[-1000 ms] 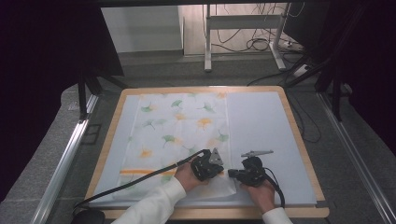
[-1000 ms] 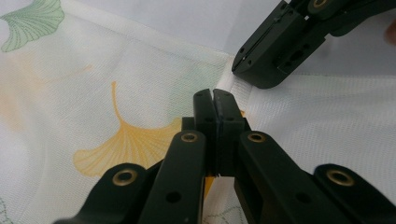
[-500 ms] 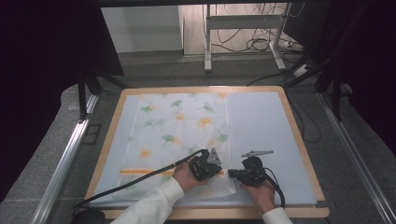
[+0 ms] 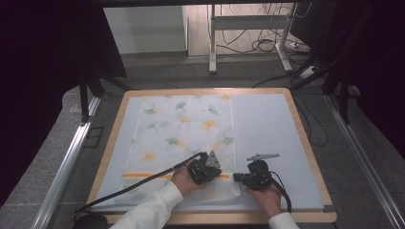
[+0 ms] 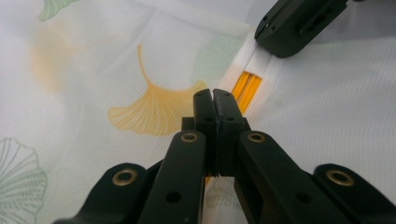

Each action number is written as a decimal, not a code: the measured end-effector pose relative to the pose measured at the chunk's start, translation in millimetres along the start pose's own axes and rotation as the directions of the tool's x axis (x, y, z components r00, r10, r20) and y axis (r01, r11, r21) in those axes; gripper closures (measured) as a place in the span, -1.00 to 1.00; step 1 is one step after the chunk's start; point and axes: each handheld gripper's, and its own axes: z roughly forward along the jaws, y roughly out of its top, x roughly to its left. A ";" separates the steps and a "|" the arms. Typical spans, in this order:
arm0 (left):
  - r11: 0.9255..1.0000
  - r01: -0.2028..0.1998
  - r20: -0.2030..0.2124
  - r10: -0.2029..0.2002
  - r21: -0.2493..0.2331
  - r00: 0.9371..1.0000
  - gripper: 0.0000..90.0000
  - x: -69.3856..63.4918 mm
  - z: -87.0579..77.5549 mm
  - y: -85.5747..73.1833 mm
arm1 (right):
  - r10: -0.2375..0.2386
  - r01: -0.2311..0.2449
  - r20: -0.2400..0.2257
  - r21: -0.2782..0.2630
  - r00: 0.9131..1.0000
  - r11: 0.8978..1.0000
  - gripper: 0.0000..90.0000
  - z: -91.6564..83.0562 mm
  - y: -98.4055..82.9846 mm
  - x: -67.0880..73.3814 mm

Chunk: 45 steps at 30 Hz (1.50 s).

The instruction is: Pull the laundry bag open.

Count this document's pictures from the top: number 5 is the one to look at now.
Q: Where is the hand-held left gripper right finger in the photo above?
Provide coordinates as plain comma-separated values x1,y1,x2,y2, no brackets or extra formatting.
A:
212,88,252,177

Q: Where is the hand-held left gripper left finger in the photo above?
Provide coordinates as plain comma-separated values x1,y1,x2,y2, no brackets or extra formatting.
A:
181,89,219,177

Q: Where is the white leaf-print mesh laundry bag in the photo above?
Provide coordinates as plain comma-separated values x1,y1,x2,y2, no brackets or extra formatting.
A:
0,0,396,224

